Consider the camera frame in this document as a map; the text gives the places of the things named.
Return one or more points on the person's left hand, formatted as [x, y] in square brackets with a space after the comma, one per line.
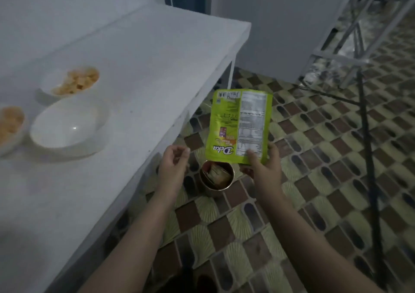
[173, 172]

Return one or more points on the person's right hand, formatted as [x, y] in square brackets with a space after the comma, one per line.
[269, 179]

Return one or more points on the tall green snack bag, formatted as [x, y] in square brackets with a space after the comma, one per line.
[236, 124]

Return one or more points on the large white bowl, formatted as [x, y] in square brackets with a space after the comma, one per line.
[65, 127]

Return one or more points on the pile of yellow crackers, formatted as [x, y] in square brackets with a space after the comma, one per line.
[9, 124]
[77, 82]

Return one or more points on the small white bowl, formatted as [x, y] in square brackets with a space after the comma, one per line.
[19, 140]
[48, 85]

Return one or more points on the person's right forearm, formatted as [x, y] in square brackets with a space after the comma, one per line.
[317, 254]

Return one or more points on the person's left forearm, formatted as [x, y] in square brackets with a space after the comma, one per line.
[129, 254]

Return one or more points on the person's black shirt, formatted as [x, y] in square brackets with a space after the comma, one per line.
[191, 283]

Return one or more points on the black stand pole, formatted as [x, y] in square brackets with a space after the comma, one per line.
[327, 93]
[371, 172]

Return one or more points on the white stand pole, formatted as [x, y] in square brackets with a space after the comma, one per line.
[231, 75]

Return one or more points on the white metal frame rack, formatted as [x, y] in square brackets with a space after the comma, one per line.
[382, 26]

